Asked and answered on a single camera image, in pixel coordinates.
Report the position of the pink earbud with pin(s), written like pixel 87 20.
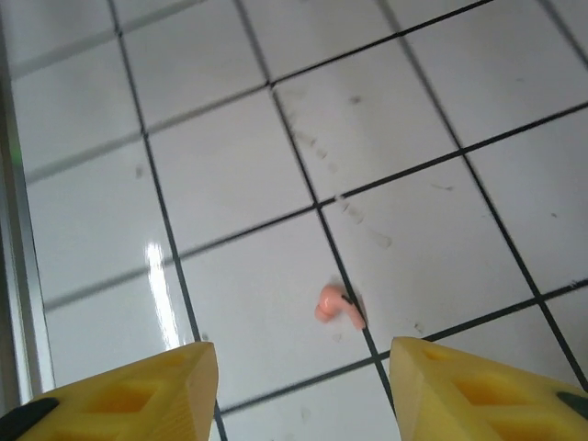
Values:
pixel 328 303

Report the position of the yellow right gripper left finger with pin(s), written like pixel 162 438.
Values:
pixel 115 404

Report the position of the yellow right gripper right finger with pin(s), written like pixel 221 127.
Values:
pixel 482 404

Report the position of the aluminium mounting rail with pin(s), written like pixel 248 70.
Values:
pixel 18 285

